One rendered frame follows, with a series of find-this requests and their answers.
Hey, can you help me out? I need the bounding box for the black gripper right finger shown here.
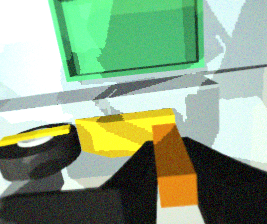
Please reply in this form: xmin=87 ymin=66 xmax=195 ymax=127
xmin=181 ymin=137 xmax=267 ymax=224

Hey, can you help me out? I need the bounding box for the green tray floor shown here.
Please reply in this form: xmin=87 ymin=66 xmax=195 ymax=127
xmin=61 ymin=0 xmax=196 ymax=74

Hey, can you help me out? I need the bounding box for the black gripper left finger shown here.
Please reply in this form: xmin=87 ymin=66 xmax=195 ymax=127
xmin=0 ymin=140 xmax=158 ymax=224

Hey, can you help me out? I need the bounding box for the yellow block with orange handle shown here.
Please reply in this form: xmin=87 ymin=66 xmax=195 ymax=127
xmin=75 ymin=108 xmax=198 ymax=208

